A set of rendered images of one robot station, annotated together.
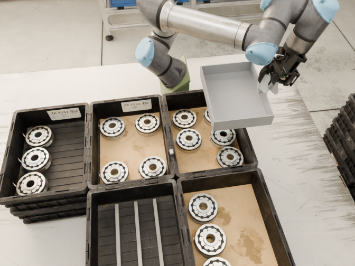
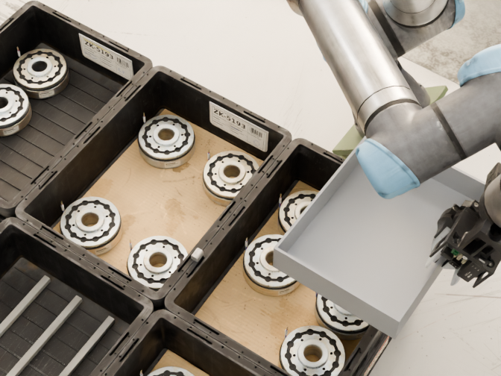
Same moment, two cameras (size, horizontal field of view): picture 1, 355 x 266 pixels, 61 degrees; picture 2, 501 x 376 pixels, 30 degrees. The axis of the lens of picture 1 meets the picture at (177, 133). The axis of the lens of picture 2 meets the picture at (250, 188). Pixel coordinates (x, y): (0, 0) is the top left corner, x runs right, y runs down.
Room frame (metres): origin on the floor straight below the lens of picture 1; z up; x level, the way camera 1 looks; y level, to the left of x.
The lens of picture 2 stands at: (0.05, -0.53, 2.20)
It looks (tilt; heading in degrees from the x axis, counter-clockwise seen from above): 55 degrees down; 41
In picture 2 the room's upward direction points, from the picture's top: 2 degrees clockwise
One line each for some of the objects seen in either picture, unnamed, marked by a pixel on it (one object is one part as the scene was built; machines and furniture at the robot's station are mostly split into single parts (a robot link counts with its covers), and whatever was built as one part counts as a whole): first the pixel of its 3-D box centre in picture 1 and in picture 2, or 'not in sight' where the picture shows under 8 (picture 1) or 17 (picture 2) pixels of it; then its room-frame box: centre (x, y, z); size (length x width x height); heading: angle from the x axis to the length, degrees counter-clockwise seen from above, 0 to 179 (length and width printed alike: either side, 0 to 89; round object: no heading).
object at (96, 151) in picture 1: (130, 145); (159, 193); (0.65, 0.18, 0.87); 0.40 x 0.30 x 0.11; 9
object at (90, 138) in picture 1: (129, 138); (158, 176); (0.65, 0.18, 0.92); 0.40 x 0.30 x 0.02; 9
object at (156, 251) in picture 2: (152, 167); (158, 260); (0.55, 0.09, 0.86); 0.05 x 0.05 x 0.01
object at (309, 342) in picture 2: (230, 157); (312, 353); (0.60, -0.20, 0.86); 0.05 x 0.05 x 0.01
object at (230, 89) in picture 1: (233, 93); (383, 226); (0.74, -0.20, 1.07); 0.27 x 0.20 x 0.05; 7
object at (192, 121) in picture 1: (184, 117); (308, 215); (0.80, -0.03, 0.86); 0.10 x 0.10 x 0.01
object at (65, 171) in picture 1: (52, 155); (27, 118); (0.61, 0.48, 0.87); 0.40 x 0.30 x 0.11; 9
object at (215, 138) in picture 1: (223, 134); (347, 303); (0.71, -0.19, 0.86); 0.10 x 0.10 x 0.01
